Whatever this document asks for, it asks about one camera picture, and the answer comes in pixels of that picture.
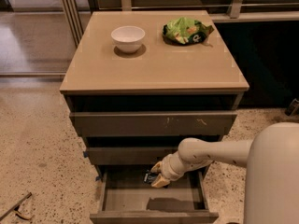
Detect white ceramic bowl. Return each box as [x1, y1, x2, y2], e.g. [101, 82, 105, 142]
[111, 26, 146, 53]

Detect floor tool with handle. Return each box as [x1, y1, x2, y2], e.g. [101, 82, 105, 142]
[0, 192, 33, 221]

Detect grey top drawer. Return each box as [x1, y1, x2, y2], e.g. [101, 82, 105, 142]
[70, 111, 236, 137]

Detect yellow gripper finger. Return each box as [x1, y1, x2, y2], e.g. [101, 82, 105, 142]
[150, 161, 162, 173]
[151, 174, 170, 189]

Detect green chip bag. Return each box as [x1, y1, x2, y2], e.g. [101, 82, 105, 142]
[163, 17, 214, 45]

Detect grey middle drawer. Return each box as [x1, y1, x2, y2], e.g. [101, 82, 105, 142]
[84, 147, 178, 165]

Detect grey bottom drawer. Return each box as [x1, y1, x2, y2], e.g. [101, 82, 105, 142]
[90, 166, 219, 224]

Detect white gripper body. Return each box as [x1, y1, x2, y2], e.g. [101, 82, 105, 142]
[161, 152, 200, 181]

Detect dark rxbar blueberry bar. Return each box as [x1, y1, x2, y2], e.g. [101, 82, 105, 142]
[143, 171, 158, 184]

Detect metal window frame post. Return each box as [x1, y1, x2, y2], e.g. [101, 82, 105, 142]
[61, 0, 83, 47]

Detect grey drawer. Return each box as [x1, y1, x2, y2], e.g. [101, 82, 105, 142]
[90, 166, 219, 224]
[70, 111, 236, 137]
[84, 147, 178, 165]

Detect dark object on floor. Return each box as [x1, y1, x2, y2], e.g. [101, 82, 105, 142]
[285, 99, 299, 116]

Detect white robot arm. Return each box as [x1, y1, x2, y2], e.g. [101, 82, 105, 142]
[151, 122, 299, 224]

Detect grey drawer cabinet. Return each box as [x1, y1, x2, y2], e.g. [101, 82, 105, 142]
[59, 10, 250, 224]

